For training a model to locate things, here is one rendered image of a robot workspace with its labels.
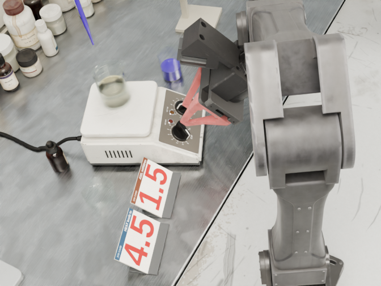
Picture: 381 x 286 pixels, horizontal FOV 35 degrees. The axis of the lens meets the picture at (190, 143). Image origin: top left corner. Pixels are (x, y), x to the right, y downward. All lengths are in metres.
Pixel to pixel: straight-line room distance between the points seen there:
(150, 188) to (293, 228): 0.38
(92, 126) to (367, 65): 0.52
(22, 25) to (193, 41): 0.55
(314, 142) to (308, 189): 0.07
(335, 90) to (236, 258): 0.45
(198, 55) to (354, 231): 0.37
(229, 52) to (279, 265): 0.30
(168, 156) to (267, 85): 0.50
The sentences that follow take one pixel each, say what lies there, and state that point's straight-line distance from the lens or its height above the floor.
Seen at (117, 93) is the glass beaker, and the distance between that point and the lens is 1.01.
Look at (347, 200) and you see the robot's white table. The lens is 1.01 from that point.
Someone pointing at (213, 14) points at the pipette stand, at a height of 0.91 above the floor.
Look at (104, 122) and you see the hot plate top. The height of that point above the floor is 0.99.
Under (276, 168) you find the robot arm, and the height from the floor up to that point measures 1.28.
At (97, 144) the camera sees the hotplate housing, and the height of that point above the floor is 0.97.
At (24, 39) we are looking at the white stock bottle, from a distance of 1.32.
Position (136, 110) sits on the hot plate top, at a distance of 1.03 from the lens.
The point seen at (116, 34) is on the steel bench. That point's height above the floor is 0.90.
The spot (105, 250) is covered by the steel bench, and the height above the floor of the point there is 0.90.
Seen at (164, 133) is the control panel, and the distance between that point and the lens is 1.02.
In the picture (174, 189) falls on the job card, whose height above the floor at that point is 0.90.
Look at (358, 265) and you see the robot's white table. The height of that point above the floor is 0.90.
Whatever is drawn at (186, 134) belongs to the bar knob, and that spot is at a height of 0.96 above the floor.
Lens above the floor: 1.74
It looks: 51 degrees down
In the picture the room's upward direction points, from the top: 11 degrees counter-clockwise
